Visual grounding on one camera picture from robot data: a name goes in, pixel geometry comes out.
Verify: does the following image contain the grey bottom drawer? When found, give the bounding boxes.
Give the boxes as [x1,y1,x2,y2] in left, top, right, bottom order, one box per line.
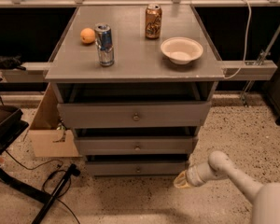
[86,154,189,176]

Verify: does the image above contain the white cable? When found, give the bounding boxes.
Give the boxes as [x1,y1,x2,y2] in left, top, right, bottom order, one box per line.
[223,0,253,80]

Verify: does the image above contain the black floor cable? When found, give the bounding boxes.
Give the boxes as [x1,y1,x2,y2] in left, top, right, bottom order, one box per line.
[4,148,82,224]

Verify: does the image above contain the black tray on stand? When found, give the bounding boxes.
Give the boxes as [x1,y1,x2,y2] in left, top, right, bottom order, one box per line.
[0,105,29,155]

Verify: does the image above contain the grey wooden drawer cabinet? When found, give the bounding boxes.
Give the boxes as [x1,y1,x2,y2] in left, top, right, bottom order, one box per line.
[46,5,223,175]

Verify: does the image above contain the grey top drawer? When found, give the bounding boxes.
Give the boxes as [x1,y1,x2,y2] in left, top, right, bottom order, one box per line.
[57,91,211,129]

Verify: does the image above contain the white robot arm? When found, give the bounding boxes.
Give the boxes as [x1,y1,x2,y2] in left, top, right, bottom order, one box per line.
[174,150,280,224]

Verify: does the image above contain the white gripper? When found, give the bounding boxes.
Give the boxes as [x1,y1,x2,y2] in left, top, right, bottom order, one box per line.
[174,162,214,189]

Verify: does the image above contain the grey middle drawer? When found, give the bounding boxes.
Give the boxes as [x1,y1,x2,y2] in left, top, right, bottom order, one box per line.
[75,127,198,155]

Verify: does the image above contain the black object on rail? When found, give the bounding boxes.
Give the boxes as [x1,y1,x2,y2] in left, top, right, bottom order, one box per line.
[0,56,26,71]

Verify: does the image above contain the black stand leg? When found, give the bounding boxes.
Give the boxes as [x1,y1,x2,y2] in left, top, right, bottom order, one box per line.
[32,164,80,224]

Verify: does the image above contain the orange fruit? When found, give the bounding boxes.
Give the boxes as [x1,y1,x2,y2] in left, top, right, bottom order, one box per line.
[80,28,95,44]

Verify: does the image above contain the brown gold soda can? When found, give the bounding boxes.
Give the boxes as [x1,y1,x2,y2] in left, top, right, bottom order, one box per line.
[145,4,162,39]

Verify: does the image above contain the white paper bowl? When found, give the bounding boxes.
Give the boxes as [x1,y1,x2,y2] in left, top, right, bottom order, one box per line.
[161,37,203,64]

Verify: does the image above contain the grey drawer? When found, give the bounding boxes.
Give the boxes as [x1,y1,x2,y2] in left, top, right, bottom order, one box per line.
[57,91,211,129]
[86,154,189,176]
[75,127,198,155]

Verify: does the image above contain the blue silver energy drink can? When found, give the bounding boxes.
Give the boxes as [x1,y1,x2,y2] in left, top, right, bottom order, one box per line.
[94,23,114,67]

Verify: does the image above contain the metal rail frame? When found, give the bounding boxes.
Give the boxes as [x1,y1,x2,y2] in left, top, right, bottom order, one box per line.
[0,0,280,83]

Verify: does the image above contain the cardboard box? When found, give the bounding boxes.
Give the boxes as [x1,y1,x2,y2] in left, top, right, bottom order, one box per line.
[28,84,79,158]

